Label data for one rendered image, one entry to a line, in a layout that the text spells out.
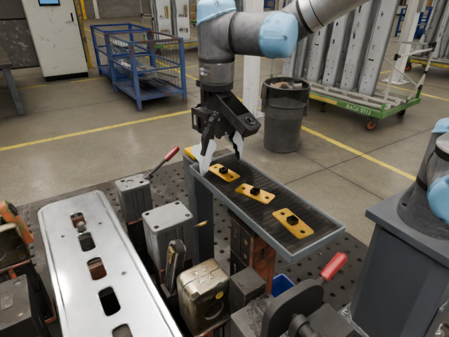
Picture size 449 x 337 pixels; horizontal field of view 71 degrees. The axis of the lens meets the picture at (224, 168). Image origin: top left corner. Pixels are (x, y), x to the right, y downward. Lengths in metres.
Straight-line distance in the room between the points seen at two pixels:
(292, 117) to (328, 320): 2.89
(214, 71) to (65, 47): 6.44
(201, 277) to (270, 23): 0.47
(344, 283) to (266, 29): 0.86
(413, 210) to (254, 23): 0.51
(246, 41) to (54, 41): 6.48
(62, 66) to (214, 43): 6.50
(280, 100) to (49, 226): 2.59
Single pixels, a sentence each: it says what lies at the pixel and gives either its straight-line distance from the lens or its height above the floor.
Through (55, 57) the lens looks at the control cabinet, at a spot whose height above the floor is 0.42.
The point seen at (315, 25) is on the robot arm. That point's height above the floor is 1.49.
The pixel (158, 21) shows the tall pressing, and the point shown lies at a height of 0.82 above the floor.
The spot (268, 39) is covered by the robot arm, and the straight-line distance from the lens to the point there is 0.59.
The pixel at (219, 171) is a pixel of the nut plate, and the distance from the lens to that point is 0.76.
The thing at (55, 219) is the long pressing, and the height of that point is 1.00.
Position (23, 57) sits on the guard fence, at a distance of 7.83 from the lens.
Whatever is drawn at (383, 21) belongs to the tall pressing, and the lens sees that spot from 4.60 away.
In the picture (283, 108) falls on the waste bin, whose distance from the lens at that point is 3.22.
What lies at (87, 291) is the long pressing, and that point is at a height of 1.00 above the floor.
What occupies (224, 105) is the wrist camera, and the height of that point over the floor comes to 1.34.
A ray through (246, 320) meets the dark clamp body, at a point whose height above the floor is 1.08.
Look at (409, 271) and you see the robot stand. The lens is 0.84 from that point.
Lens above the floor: 1.55
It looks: 30 degrees down
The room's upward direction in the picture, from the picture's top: straight up
